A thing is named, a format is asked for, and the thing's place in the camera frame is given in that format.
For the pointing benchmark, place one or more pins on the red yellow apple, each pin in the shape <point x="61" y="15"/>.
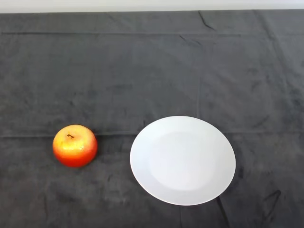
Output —
<point x="75" y="148"/>

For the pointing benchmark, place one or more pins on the white round plate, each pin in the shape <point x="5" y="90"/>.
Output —
<point x="183" y="160"/>

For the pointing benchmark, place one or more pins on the black table cloth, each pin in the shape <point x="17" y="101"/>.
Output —
<point x="152" y="71"/>

